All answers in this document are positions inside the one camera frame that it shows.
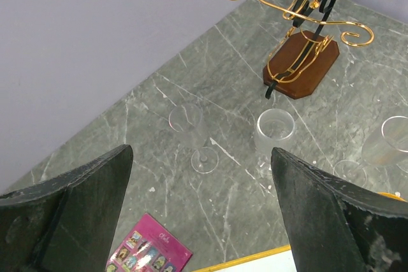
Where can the orange plastic wine glass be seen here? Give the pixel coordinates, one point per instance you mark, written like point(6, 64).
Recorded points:
point(392, 196)

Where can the white board with yellow frame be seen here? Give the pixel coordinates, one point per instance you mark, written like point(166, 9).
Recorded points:
point(276, 259)

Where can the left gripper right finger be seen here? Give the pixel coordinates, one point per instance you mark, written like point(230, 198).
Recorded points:
point(334, 225)

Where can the clear champagne flute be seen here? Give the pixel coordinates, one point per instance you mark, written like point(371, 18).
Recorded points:
point(386, 146)

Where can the clear wine glass far left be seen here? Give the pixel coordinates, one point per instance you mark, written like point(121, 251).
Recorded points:
point(188, 124)

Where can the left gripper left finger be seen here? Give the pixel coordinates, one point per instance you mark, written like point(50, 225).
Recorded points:
point(66, 223)

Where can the clear tumbler glass centre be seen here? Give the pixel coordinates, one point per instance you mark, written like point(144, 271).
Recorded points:
point(274, 128)

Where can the pink sticker booklet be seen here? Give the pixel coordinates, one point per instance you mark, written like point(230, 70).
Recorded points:
point(149, 247)

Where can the gold wire wine glass rack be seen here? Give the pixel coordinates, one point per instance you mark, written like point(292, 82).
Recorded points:
point(296, 66)

